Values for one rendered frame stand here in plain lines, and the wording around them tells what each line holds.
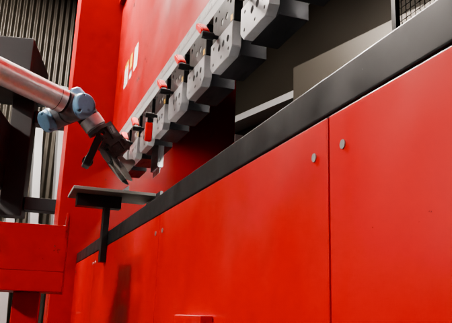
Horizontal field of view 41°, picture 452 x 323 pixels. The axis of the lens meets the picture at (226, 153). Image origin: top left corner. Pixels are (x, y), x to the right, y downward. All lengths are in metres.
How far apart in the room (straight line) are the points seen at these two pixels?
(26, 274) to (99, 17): 1.97
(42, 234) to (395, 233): 1.04
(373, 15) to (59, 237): 3.68
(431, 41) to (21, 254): 1.11
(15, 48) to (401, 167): 2.85
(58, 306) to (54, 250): 1.41
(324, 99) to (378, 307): 0.24
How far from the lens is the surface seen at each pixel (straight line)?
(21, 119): 3.52
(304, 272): 0.66
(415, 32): 0.54
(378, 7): 4.75
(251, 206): 0.81
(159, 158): 2.05
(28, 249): 1.45
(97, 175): 2.92
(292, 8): 1.19
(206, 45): 1.55
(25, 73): 1.83
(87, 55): 3.10
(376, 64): 0.58
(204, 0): 1.65
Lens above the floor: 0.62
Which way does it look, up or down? 15 degrees up
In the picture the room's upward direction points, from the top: 2 degrees clockwise
